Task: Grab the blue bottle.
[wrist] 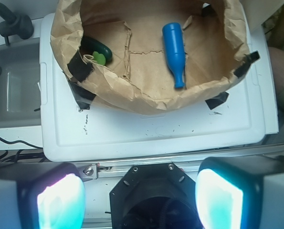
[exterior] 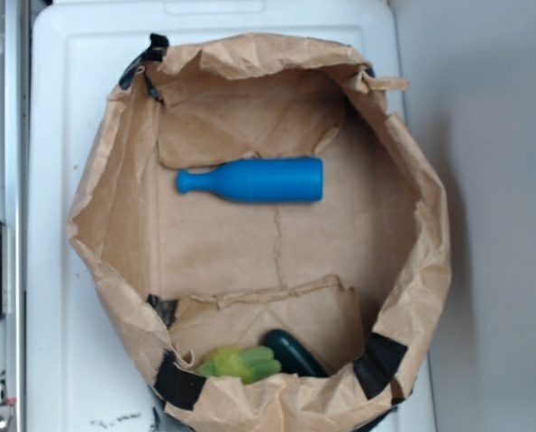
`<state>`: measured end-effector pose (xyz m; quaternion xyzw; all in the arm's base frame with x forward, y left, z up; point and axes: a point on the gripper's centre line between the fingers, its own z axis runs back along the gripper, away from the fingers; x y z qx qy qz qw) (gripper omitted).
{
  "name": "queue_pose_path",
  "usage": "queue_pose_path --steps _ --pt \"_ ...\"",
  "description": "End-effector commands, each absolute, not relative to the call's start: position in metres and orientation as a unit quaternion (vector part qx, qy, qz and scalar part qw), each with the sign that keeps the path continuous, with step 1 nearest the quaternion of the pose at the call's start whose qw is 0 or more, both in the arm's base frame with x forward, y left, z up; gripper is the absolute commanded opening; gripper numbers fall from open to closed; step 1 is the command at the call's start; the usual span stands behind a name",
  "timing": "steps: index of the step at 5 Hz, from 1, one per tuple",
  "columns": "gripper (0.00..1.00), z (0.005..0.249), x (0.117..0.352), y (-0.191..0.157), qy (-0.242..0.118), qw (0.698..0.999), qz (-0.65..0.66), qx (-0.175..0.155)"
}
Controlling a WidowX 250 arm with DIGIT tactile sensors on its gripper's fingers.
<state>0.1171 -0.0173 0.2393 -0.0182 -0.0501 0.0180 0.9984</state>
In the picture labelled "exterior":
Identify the brown paper lined bin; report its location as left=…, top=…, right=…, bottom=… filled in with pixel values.
left=68, top=33, right=451, bottom=431

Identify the blue toy bottle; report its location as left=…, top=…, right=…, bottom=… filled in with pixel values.
left=176, top=157, right=323, bottom=203

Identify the dark green toy vegetable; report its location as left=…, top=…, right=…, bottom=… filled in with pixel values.
left=263, top=329, right=328, bottom=378

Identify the aluminium frame rail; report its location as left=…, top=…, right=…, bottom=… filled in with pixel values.
left=0, top=1, right=30, bottom=431

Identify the green lettuce toy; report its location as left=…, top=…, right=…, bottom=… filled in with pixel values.
left=196, top=346, right=282, bottom=384

